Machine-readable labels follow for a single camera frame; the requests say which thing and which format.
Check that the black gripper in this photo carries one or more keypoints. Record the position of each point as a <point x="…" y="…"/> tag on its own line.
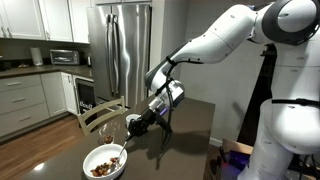
<point x="150" y="119"/>

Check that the silver metal spoon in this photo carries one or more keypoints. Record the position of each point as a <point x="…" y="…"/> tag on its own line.
<point x="121" y="151"/>

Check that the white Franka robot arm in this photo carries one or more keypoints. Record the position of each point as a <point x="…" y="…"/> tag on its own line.
<point x="233" y="30"/>

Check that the white ceramic bowl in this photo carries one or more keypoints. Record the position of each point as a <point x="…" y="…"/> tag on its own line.
<point x="98" y="156"/>

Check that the clear drinking glass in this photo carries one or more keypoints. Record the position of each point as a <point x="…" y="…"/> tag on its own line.
<point x="107" y="137"/>

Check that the dried fruit nut mix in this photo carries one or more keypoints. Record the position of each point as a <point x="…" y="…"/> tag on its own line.
<point x="101" y="168"/>

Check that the light wooden chair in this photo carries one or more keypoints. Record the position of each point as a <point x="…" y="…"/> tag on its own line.
<point x="83" y="125"/>

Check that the black undercounter wine cooler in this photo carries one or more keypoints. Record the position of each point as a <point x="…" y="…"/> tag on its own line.
<point x="86" y="96"/>

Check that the small black countertop appliance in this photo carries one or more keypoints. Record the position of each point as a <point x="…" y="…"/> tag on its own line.
<point x="89" y="61"/>

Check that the stainless steel refrigerator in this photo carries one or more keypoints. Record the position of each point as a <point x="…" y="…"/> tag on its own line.
<point x="133" y="40"/>

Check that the silver toaster oven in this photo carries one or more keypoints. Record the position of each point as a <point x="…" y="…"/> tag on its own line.
<point x="65" y="57"/>

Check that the white lower kitchen cabinets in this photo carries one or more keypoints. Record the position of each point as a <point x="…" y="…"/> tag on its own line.
<point x="23" y="100"/>

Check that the white kitchen cabinets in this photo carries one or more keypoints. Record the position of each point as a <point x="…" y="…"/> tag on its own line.
<point x="56" y="20"/>
<point x="23" y="100"/>

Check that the white paper towel roll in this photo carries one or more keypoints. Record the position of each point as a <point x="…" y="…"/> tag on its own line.
<point x="36" y="56"/>

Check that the white upper kitchen cabinets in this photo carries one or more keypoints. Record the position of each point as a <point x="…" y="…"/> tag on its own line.
<point x="56" y="20"/>

